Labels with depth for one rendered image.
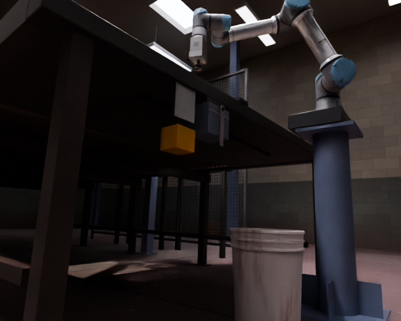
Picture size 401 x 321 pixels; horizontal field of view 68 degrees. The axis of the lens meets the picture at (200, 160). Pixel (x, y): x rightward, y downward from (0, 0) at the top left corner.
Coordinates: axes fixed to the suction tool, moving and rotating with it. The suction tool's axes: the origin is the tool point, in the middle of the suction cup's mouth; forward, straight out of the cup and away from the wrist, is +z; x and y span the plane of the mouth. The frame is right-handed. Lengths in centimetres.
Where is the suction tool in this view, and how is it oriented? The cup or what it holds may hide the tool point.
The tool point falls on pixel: (197, 69)
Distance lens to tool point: 153.1
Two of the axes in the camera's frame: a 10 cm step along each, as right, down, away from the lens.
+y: -3.0, -1.9, -9.3
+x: 9.5, -0.2, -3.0
